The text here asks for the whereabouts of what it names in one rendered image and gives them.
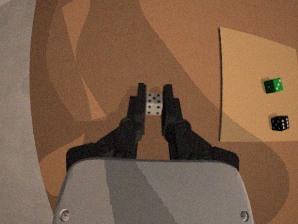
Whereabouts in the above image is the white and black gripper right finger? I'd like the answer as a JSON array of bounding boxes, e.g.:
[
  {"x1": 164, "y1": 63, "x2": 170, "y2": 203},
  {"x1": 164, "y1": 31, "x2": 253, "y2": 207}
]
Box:
[{"x1": 161, "y1": 84, "x2": 239, "y2": 171}]

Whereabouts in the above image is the green die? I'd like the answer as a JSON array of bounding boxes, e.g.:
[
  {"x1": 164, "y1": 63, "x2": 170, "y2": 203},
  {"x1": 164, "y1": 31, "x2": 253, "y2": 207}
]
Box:
[{"x1": 264, "y1": 78, "x2": 283, "y2": 94}]

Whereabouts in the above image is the white die with black pips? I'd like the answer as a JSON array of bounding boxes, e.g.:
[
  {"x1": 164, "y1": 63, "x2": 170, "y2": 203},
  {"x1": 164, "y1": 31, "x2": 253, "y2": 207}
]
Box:
[{"x1": 146, "y1": 93, "x2": 163, "y2": 115}]

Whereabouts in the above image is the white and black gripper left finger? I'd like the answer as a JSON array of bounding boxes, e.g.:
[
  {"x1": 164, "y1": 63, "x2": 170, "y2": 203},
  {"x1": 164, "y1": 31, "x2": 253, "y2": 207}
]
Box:
[{"x1": 66, "y1": 83, "x2": 146, "y2": 173}]

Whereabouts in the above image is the tan flat mat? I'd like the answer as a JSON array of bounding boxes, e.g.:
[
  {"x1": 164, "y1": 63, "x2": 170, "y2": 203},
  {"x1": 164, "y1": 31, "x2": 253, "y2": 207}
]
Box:
[{"x1": 218, "y1": 27, "x2": 298, "y2": 142}]

